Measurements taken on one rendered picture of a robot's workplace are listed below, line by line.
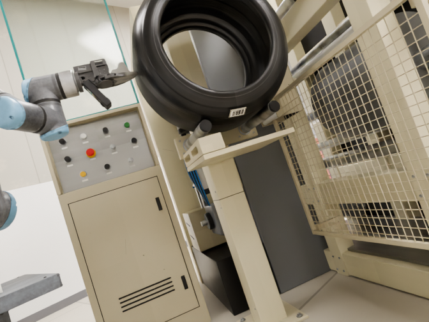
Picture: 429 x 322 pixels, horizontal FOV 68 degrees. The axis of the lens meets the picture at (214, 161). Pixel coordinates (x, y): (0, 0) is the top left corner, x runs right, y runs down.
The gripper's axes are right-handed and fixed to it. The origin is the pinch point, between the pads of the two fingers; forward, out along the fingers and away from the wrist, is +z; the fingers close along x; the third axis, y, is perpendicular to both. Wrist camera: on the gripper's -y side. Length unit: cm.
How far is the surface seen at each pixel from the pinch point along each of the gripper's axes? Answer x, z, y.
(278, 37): -13, 54, -2
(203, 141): -8.7, 14.3, -31.6
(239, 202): 28, 32, -59
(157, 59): -12.5, 7.3, -1.1
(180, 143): 25.8, 13.2, -24.6
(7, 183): 248, -125, 20
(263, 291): 28, 29, -100
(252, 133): 26, 48, -30
